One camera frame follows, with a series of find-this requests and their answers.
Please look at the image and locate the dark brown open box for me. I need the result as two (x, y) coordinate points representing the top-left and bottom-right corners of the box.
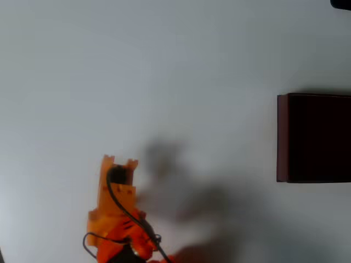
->
(276, 93), (351, 184)

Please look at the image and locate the black object at picture corner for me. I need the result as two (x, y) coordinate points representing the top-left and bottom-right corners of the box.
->
(330, 0), (351, 12)

